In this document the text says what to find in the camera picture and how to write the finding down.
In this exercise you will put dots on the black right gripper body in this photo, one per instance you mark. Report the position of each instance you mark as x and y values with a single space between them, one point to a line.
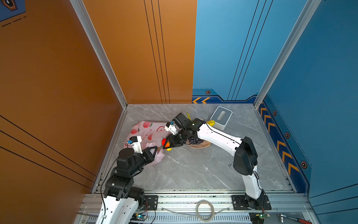
180 136

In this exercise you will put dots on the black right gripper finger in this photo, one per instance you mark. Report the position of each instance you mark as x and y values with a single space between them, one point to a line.
170 138
169 145

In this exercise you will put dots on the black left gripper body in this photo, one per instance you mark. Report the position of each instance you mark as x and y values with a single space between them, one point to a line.
148 158

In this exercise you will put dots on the red yellow mango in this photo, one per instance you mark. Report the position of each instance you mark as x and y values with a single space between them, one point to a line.
164 141

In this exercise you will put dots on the pink printed plastic bag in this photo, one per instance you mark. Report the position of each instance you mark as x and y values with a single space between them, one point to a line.
152 134

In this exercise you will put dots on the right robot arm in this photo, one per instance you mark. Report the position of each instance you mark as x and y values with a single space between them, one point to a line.
242 150

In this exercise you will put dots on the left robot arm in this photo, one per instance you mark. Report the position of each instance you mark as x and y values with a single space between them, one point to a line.
120 199

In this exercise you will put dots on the wooden fruit plate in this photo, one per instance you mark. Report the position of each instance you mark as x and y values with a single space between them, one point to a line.
200 146

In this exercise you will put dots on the yellow banana bunch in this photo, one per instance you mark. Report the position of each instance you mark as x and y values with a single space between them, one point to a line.
210 123

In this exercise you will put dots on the white grey tissue box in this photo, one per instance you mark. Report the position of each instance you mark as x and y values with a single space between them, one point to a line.
221 117

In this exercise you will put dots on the left green circuit board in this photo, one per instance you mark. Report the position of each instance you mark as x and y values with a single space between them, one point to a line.
139 218

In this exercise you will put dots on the green circuit board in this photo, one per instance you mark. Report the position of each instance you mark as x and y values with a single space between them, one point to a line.
139 218
259 218

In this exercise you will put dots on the coiled clear tube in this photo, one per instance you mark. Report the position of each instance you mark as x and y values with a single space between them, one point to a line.
204 211

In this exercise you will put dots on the right green circuit board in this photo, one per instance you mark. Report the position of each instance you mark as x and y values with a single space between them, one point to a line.
259 218

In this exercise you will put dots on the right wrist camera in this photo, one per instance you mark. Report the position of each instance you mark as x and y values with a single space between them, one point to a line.
172 128

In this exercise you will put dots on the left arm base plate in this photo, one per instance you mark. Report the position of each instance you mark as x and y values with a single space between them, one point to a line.
150 203

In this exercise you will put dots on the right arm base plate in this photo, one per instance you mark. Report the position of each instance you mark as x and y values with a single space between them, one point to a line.
244 202

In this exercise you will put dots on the red handled screwdriver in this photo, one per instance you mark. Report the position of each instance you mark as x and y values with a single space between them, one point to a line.
301 221

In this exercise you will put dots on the aluminium corner post left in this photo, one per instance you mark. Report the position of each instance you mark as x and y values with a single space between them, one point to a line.
87 24

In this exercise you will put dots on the aluminium corner post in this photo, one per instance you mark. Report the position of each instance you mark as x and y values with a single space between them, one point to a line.
298 29
87 24

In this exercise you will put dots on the aluminium corner post right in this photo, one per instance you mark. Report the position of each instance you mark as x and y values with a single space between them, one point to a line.
298 29

